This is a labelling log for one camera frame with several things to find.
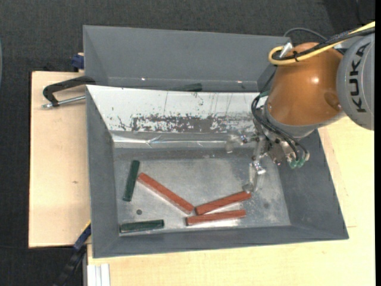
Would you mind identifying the grey metal bin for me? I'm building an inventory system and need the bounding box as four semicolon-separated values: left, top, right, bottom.
82;24;349;259

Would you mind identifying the dark green flat block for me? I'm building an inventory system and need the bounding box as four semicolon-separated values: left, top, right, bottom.
119;219;165;234
122;159;141;203

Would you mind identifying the red-brown flat block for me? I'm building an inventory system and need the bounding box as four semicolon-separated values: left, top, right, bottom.
185;209;248;227
136;172;195;215
194;190;252;216

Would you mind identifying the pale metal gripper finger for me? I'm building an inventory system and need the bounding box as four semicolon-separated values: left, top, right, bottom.
225;133;250;154
242;161;267;194

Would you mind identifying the pale wood flat board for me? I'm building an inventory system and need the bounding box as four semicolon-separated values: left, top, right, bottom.
28;70;93;249

